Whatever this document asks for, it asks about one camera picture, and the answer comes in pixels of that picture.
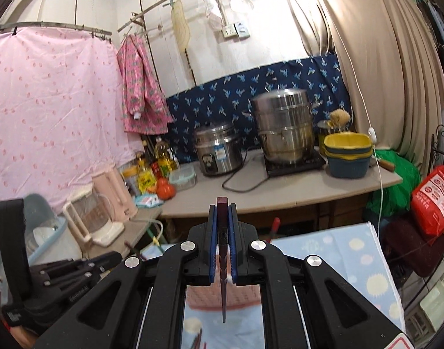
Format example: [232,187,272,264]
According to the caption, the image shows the cream hanging paddle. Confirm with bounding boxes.
[170,0,191,53]

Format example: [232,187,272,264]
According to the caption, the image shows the dark blue plastic basin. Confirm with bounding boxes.
[326,151,372,179]

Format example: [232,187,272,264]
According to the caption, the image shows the beige curtain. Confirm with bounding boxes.
[285,0,444,175]

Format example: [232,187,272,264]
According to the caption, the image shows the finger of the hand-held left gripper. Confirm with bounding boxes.
[35,265,103,292]
[67,251,124,271]

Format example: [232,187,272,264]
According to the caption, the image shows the blue planet print tablecloth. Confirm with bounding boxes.
[140,221,406,349]

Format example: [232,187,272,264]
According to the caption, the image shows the pink electric glass kettle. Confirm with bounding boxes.
[62,165,139,248]

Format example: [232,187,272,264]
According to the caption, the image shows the steel rice cooker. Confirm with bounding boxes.
[192,122,244,177]

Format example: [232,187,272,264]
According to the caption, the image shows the green plastic bag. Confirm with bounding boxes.
[365,149,422,219]

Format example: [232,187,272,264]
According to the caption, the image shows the pink dotted curtain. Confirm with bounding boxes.
[0,27,146,219]

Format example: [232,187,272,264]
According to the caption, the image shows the white cable with switch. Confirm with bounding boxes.
[309,0,386,237]

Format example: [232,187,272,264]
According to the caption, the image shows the dark metal chair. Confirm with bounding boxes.
[384,124,444,279]

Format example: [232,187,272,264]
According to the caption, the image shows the navy leaf print cloth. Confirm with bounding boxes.
[166,54,354,164]

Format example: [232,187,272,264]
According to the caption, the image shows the clear green-lidded food container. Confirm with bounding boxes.
[168,168,197,190]

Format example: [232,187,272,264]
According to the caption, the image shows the pink patterned garment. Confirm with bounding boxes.
[116,34,173,134]

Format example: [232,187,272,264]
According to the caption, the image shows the white bowl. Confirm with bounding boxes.
[31,225,61,248]

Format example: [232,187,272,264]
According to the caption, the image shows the yellow cooking oil bottle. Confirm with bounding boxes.
[154,137,175,179]

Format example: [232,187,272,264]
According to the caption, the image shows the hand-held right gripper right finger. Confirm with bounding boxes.
[227,204,413,349]

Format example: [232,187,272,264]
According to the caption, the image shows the white plastic bag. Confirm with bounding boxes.
[196,0,223,31]

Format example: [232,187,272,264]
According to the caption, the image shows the yellow-lidded jar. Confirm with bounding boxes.
[122,165,143,197]

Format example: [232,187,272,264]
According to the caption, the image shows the red tomato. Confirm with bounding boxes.
[156,179,176,200]

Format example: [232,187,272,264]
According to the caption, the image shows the dark red chopstick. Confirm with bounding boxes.
[215,196,230,324]
[124,241,147,261]

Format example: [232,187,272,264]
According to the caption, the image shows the tan fibrous scrubber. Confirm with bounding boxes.
[329,108,351,128]

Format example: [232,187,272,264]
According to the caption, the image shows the yellow plastic basin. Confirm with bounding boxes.
[324,133,373,155]

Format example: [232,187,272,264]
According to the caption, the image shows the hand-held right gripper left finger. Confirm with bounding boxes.
[35,204,220,349]

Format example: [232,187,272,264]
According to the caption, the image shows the red printed bag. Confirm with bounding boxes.
[411,164,444,237]

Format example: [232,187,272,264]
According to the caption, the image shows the wooden handled tool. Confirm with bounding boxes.
[375,156,396,171]

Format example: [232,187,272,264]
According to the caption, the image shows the pale blue plastic tub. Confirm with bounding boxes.
[0,193,82,273]

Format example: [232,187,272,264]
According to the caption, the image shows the pink perforated utensil holder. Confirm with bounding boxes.
[186,284,263,312]

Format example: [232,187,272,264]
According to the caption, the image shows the blue and white packet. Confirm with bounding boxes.
[134,193,164,209]

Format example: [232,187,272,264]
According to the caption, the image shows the dark sauce bottle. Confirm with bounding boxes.
[142,134,155,168]

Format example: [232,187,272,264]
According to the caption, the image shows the steel steamer pot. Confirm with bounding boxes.
[243,88,322,164]

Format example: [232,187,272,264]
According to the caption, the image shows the black induction cooker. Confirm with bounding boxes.
[263,149,326,178]

